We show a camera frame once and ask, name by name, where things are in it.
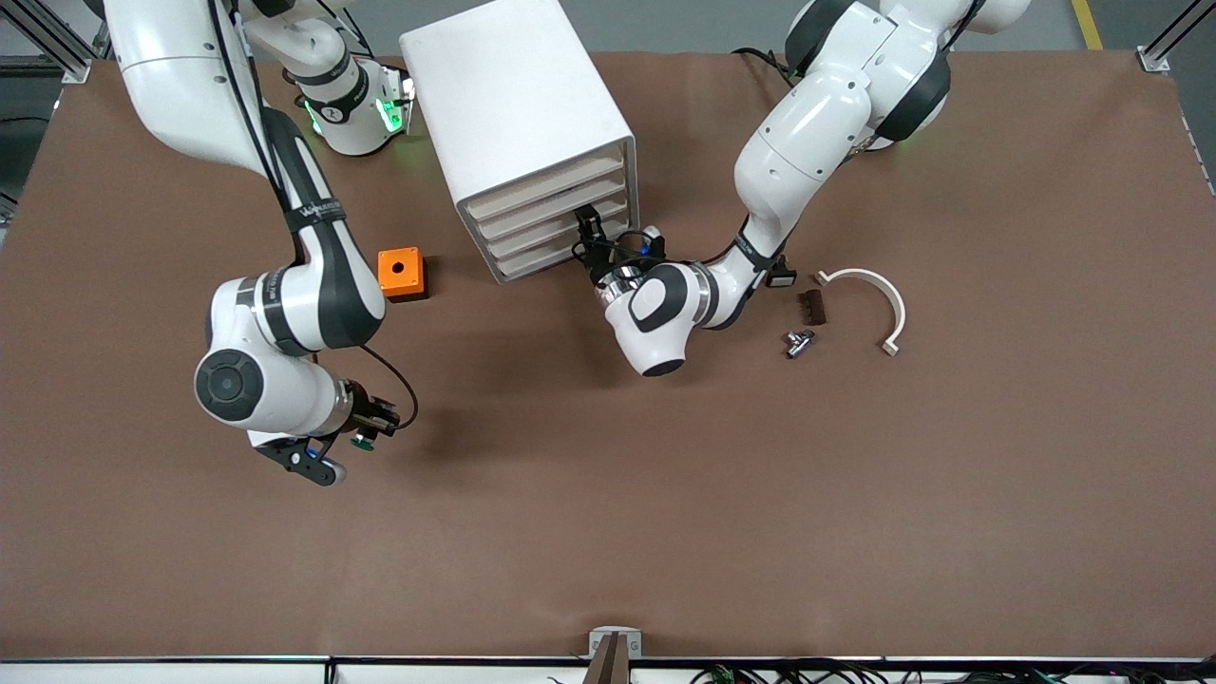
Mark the white plastic drawer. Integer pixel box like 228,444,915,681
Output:
459,142,634,221
469,163,635,242
480,186,637,263
490,207,639,284

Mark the orange push button box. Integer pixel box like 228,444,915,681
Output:
377,247,429,304

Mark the white drawer cabinet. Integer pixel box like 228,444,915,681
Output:
399,0,640,285

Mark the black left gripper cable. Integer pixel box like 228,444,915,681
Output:
574,232,666,278

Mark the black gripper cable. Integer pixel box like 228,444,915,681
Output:
574,232,666,278
356,342,420,432

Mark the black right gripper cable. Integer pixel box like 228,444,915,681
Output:
356,342,420,432

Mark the black base power cable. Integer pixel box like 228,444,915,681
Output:
731,47,797,88

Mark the white curved half-ring clamp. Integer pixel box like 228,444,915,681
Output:
814,268,907,357

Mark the white table edge rail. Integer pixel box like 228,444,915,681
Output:
0,655,1216,684

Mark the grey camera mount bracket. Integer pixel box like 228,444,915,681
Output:
588,626,643,684

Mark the aluminium frame profile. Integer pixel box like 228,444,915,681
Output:
1134,0,1216,75
0,0,107,85

